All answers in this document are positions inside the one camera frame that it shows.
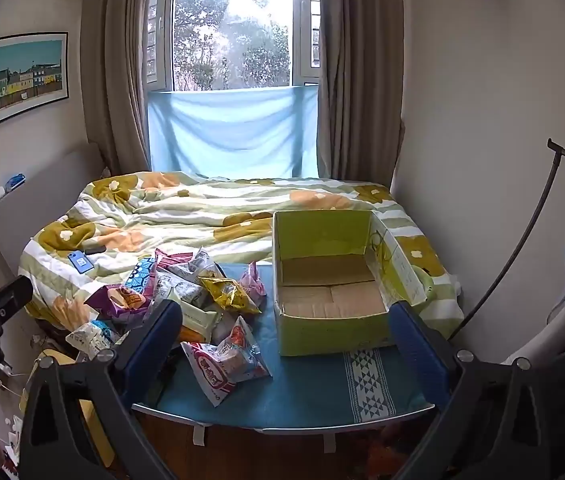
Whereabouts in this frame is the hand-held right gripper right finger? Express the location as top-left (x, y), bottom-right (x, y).
top-left (389, 301), bottom-right (565, 480)

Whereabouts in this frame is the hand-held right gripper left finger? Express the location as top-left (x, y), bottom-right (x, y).
top-left (17, 299), bottom-right (183, 480)

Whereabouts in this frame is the green white snack packet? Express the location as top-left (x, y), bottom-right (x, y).
top-left (180, 300), bottom-right (222, 333)

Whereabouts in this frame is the purple snack packet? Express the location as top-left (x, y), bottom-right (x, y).
top-left (85, 284), bottom-right (156, 332)

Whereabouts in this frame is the light blue snack packet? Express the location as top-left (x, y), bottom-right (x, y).
top-left (66, 320), bottom-right (119, 361)

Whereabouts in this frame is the red white snack packet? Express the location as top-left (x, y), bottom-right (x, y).
top-left (217, 316), bottom-right (272, 381)
top-left (181, 341), bottom-right (243, 407)

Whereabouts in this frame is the green cardboard box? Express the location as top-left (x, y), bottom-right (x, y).
top-left (272, 210), bottom-right (436, 357)

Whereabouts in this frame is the white printed snack packet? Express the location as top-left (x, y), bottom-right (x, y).
top-left (155, 272), bottom-right (209, 311)

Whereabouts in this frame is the blue patterned snack packet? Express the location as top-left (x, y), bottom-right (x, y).
top-left (126, 257), bottom-right (159, 297)

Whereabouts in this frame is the pink striped snack packet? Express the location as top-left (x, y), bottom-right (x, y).
top-left (155, 248), bottom-right (198, 274)

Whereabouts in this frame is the grey crinkled snack packet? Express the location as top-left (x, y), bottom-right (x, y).
top-left (167, 246), bottom-right (226, 287)

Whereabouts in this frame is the gold snack packet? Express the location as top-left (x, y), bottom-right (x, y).
top-left (198, 275), bottom-right (263, 316)

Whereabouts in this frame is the blue phone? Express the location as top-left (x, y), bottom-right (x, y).
top-left (68, 250), bottom-right (94, 275)

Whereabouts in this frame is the grey bed headboard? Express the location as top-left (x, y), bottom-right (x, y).
top-left (0, 142), bottom-right (109, 261)

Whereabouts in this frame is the pink white snack packet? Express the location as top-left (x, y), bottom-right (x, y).
top-left (238, 261), bottom-right (268, 312)

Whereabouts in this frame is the blue patterned table mat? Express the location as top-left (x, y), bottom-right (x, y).
top-left (132, 262), bottom-right (438, 431)

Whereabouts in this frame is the floral striped blanket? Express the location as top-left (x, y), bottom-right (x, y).
top-left (17, 171), bottom-right (465, 335)

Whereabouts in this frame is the framed houses picture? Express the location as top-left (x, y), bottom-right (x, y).
top-left (0, 32), bottom-right (70, 134)

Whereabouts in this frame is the light blue cloth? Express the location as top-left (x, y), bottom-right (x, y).
top-left (147, 85), bottom-right (320, 180)

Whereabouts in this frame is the brown curtain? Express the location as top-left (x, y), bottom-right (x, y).
top-left (80, 0), bottom-right (154, 177)
top-left (315, 0), bottom-right (407, 193)

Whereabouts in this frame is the window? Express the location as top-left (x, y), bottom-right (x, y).
top-left (142, 0), bottom-right (324, 93)

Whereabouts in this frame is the white wall socket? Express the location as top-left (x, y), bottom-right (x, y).
top-left (0, 365), bottom-right (28, 396)

